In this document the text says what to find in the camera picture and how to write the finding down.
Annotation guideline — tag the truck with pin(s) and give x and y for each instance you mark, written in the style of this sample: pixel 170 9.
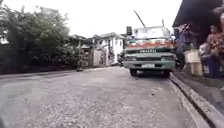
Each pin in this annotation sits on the truck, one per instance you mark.
pixel 150 56

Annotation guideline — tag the pale concrete kerb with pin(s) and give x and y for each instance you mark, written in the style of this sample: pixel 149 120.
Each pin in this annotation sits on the pale concrete kerb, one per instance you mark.
pixel 196 101

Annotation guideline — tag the row of trees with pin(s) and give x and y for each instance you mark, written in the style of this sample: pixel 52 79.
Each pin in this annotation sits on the row of trees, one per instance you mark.
pixel 36 36

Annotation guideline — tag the dark pavement strip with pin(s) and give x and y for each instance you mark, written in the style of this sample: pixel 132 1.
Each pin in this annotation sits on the dark pavement strip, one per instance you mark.
pixel 206 86

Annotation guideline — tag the pale container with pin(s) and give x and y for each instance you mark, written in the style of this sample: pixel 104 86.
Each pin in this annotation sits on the pale container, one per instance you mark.
pixel 193 61

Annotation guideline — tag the grey asphalt road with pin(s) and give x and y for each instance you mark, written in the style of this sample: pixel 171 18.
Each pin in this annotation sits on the grey asphalt road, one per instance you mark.
pixel 93 100

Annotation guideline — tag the person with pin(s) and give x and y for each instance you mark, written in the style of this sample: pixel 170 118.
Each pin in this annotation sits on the person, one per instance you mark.
pixel 216 43
pixel 182 43

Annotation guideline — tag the white building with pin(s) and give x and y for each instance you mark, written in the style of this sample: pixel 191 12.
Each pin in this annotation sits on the white building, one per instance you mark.
pixel 115 45

